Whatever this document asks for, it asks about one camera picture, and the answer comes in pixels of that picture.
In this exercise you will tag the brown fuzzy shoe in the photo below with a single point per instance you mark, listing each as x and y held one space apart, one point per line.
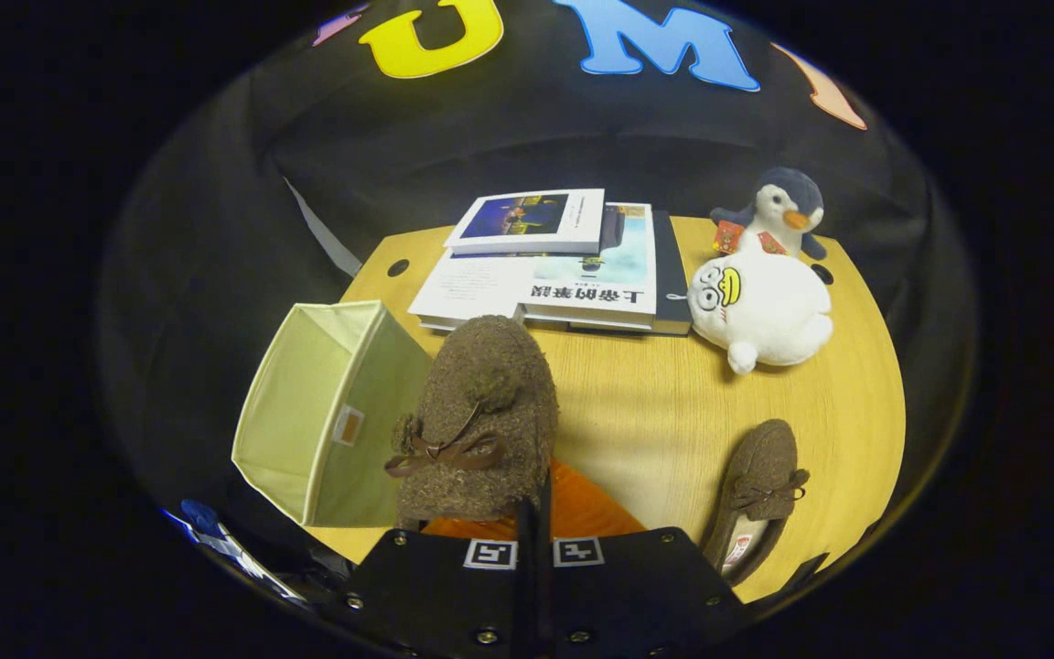
760 467
481 384

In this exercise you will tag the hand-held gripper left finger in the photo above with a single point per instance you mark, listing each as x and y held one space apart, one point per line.
435 595

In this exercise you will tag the navy penguin plush toy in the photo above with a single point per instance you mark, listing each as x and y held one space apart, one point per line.
783 210

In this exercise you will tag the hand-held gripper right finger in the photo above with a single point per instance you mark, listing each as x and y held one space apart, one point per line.
637 590

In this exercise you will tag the cream fabric storage box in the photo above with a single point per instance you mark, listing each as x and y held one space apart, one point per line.
298 394

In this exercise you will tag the white book blue photo cover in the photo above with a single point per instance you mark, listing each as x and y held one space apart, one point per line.
527 220

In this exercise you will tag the white duck plush toy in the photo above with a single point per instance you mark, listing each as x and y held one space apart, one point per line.
765 311

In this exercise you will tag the blue cloth item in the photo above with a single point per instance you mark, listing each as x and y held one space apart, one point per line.
200 519

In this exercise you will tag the black book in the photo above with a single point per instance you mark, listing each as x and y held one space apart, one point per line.
671 275

